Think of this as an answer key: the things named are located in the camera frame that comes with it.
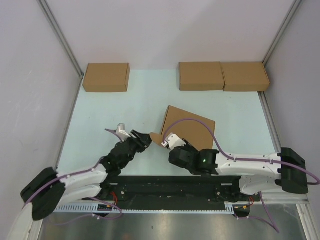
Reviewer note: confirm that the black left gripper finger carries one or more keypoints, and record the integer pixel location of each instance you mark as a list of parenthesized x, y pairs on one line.
[(141, 146), (144, 138)]

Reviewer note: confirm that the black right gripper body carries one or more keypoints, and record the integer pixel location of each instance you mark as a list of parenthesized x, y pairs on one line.
[(188, 147)]

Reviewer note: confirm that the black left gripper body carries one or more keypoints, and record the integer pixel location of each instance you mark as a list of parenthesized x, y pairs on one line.
[(133, 145)]

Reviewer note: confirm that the cardboard box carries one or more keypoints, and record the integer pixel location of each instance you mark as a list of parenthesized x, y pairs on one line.
[(186, 125), (106, 77), (201, 76), (244, 77)]

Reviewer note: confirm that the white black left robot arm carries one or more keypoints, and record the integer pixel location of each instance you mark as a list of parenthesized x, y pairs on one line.
[(51, 189)]

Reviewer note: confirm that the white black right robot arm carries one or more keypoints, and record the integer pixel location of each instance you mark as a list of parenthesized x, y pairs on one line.
[(283, 170)]

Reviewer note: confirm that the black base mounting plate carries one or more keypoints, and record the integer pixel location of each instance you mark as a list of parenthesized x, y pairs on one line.
[(176, 190)]

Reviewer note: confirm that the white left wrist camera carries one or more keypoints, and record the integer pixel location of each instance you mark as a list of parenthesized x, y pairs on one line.
[(121, 133)]

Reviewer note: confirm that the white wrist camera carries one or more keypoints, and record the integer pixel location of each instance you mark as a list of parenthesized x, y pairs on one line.
[(121, 133), (173, 141)]

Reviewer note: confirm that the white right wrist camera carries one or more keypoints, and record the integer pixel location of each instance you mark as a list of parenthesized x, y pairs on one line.
[(173, 141)]

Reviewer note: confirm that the white slotted cable duct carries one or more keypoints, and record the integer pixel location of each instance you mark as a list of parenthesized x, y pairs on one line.
[(201, 208)]

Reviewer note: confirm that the aluminium corner post left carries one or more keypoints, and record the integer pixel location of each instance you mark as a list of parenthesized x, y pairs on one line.
[(48, 13)]

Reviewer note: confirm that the aluminium corner post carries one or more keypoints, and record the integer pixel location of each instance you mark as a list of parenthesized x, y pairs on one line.
[(294, 8), (48, 13)]

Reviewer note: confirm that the aluminium corner post right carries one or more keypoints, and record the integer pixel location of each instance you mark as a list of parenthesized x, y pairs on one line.
[(294, 8)]

